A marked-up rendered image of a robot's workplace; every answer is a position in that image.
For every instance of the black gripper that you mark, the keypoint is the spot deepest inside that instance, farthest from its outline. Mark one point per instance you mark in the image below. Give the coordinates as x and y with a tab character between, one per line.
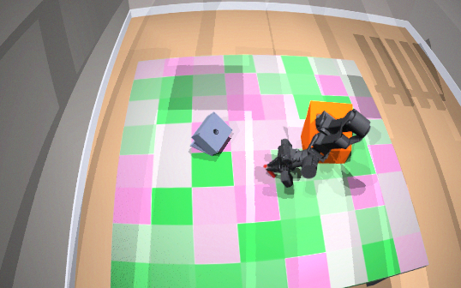
278	166

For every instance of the dark red peg with grey band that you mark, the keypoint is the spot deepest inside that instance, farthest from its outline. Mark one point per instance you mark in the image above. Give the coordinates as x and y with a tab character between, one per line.
271	172

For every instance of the pale blue square panel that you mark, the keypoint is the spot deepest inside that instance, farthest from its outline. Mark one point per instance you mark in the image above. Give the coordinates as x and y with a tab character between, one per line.
211	134

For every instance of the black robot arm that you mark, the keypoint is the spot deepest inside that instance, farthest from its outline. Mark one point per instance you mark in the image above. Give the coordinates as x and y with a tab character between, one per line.
330	137

